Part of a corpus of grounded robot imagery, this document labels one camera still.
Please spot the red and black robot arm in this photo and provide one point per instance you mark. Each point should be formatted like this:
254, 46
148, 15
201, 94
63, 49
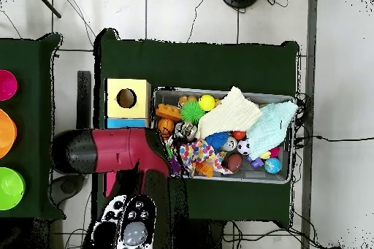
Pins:
119, 149

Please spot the wooden box with three holes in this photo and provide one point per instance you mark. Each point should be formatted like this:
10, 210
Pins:
128, 108

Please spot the silver mesh bin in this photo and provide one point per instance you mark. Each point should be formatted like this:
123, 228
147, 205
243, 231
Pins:
257, 176

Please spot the large green spiky ball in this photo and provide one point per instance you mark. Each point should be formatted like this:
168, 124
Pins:
192, 112

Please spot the orange toy basketball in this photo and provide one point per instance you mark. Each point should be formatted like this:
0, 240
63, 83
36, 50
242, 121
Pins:
166, 125

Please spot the long orange toy block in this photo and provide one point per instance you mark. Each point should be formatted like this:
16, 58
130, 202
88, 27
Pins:
168, 111

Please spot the yellow ball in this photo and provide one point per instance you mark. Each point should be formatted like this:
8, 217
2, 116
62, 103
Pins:
206, 102

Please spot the colourful dotted cloth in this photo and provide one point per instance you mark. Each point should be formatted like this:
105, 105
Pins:
198, 153

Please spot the cream waffle cloth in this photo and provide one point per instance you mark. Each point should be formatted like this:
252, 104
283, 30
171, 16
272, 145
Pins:
230, 114

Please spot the dark green table cloth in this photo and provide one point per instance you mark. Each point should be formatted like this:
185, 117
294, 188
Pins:
190, 65

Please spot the brown toy football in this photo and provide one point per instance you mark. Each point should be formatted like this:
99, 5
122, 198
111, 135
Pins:
234, 162

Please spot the mint waffle cloth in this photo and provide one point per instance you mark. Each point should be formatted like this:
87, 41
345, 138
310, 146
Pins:
271, 129

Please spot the blue globe ball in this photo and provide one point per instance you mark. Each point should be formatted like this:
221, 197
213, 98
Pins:
273, 165

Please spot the black flat bar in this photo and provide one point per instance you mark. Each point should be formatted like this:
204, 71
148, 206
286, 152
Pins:
84, 103

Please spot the grey stand foot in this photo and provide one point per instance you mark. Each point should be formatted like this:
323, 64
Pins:
68, 186

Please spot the green cloth side table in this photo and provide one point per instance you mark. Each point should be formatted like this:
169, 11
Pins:
32, 114

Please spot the orange bowl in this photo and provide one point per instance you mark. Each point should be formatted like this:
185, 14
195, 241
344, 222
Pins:
5, 133

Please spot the pink bowl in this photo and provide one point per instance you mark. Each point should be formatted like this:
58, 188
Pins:
7, 85

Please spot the black rod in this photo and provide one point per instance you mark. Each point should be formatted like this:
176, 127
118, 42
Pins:
46, 3

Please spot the green bowl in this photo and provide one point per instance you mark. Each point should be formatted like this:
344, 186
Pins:
10, 189

